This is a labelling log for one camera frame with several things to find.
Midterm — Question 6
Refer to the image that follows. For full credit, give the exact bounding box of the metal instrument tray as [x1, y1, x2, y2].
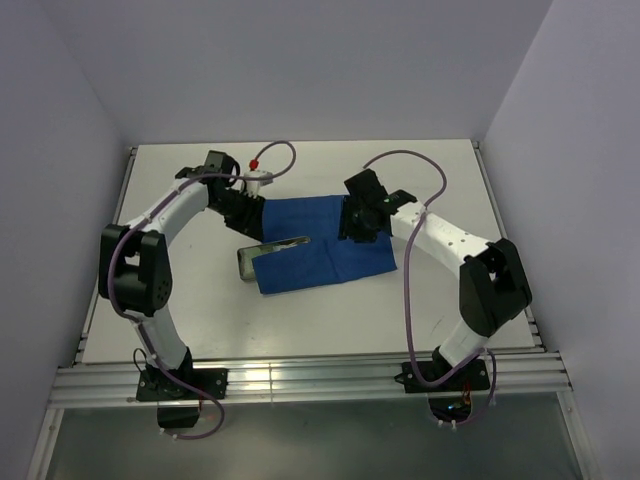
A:
[236, 236, 311, 282]

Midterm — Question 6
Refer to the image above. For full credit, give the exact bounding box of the blue surgical cloth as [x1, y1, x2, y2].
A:
[252, 195, 397, 295]

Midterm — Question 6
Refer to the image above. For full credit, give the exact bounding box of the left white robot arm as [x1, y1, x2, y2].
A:
[98, 150, 265, 387]

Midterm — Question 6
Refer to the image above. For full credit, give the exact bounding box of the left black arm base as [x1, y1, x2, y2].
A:
[135, 366, 229, 432]

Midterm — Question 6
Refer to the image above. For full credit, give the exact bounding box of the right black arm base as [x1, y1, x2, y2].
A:
[394, 358, 495, 423]

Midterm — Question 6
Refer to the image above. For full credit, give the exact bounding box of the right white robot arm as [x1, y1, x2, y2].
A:
[339, 169, 532, 390]

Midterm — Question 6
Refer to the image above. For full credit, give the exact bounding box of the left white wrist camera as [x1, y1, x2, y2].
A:
[242, 158, 273, 198]

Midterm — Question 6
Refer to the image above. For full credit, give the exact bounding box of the aluminium front rail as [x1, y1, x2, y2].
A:
[47, 351, 571, 409]

